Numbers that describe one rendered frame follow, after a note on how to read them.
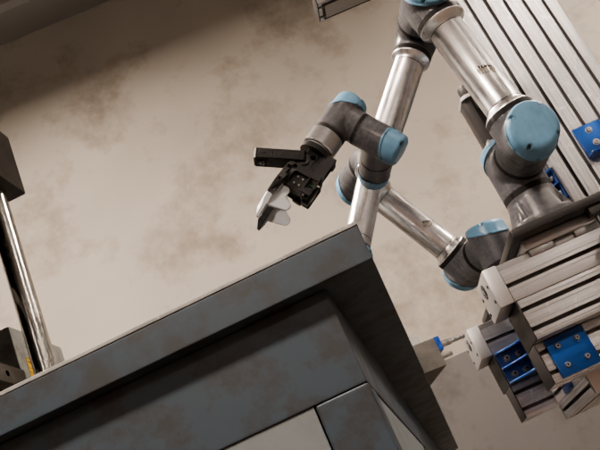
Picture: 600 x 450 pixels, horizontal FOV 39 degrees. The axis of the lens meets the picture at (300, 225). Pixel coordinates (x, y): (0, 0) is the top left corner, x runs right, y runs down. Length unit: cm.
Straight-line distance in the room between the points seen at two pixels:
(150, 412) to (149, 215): 401
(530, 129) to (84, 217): 342
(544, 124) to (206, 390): 125
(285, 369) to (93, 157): 433
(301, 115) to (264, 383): 415
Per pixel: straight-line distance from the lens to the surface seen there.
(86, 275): 475
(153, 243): 469
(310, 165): 180
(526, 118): 185
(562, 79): 230
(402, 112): 201
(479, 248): 244
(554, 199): 193
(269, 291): 74
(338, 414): 73
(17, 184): 246
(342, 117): 184
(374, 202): 232
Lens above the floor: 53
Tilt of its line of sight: 23 degrees up
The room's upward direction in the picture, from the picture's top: 25 degrees counter-clockwise
